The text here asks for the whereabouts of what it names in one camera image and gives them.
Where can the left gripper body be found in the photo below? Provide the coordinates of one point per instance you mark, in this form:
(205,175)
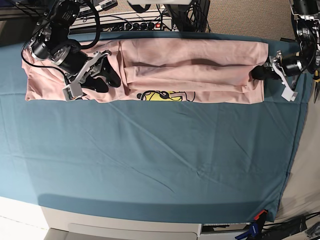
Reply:
(291,65)

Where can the teal table cloth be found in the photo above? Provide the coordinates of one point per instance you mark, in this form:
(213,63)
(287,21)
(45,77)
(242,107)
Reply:
(176,162)

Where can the pink T-shirt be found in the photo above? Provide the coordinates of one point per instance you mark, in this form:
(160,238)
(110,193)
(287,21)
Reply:
(164,69)

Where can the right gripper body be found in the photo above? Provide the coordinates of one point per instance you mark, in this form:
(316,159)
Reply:
(72,62)

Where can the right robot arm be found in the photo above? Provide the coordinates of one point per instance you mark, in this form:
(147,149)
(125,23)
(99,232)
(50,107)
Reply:
(50,41)

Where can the yellow handled pliers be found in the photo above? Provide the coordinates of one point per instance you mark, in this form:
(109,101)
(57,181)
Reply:
(317,87)

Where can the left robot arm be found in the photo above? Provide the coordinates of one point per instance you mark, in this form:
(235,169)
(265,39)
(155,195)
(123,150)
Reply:
(305,19)

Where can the white power strip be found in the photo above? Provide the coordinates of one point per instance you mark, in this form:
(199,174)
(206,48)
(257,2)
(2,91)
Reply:
(124,21)

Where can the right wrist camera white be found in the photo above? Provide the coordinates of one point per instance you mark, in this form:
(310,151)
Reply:
(73,90)

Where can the orange blue clamp bottom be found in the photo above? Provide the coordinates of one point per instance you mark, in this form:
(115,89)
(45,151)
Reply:
(255,227)

